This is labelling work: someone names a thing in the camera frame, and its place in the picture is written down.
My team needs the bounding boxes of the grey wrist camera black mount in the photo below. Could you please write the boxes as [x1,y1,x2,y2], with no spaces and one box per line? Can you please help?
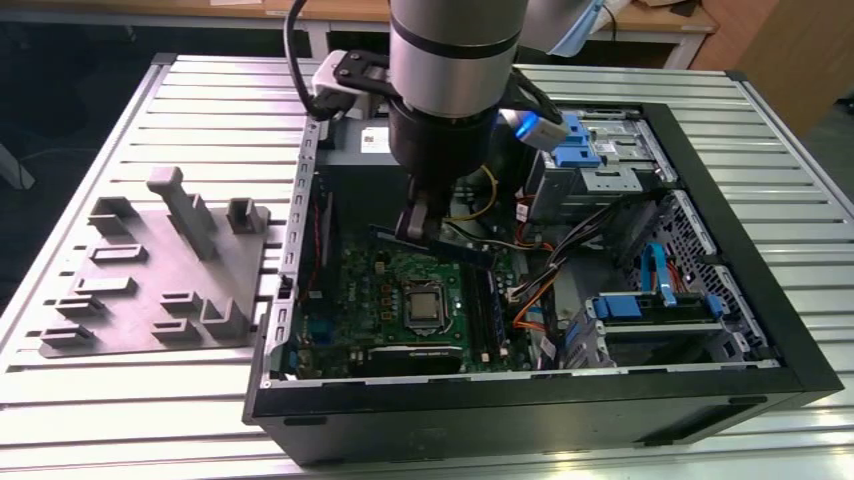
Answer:
[311,48,394,122]

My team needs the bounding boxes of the silver CPU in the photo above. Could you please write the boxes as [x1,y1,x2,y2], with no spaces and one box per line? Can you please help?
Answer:
[406,292,445,322]

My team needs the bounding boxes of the blue plastic drive latch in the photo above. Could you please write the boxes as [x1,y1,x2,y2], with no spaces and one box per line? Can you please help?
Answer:
[551,114,601,169]

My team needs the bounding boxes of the grey parts rack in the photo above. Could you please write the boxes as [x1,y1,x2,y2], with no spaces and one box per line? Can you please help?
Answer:
[38,167,275,360]

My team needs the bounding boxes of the black white wire bundle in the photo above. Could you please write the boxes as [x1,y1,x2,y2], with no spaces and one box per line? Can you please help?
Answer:
[443,222,555,251]

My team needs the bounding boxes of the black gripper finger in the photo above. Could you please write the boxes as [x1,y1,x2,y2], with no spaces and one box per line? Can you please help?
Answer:
[397,197,446,244]

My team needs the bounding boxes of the pale blue teach pendant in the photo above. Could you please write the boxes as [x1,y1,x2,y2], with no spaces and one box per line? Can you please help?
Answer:
[546,0,610,57]

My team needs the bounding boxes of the blue flat wire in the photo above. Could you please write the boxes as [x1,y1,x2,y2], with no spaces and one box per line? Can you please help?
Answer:
[639,243,681,307]

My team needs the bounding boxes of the black graphics card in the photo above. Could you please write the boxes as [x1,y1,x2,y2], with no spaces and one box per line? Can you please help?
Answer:
[363,343,466,377]

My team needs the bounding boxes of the orange wire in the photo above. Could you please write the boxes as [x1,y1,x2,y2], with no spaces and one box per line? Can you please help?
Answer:
[511,299,559,331]

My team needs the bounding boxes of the brown wooden cabinet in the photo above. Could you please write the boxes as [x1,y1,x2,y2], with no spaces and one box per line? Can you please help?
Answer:
[691,0,854,151]

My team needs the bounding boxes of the green motherboard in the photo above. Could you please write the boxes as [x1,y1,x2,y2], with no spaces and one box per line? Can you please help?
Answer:
[296,239,535,376]

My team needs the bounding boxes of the wooden desk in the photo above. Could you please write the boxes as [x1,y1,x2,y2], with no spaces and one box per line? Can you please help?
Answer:
[0,0,719,71]

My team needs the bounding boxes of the metal socket cover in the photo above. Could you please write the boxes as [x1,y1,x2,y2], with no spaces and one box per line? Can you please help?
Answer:
[398,279,451,336]

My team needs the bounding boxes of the yellow wire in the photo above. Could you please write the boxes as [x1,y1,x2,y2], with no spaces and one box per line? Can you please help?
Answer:
[447,165,499,224]

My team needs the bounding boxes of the black PC case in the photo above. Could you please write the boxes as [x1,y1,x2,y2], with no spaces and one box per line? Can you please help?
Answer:
[240,94,846,469]

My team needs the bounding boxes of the hard disk in blue carrier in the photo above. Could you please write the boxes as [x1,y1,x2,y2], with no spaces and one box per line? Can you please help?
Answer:
[586,292,729,332]

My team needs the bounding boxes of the metal drive cage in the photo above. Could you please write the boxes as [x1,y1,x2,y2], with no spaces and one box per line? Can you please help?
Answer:
[525,112,677,227]

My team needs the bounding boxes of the grey power supply box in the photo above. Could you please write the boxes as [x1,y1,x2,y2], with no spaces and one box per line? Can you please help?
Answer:
[318,119,450,251]

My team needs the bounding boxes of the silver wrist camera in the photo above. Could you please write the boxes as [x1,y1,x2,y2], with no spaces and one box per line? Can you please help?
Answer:
[498,108,574,152]

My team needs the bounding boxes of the grey chair leg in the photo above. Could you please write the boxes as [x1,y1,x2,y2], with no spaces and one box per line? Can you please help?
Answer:
[0,143,36,190]

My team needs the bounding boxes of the black camera cable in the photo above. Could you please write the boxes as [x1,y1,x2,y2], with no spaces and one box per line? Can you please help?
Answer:
[282,0,336,120]

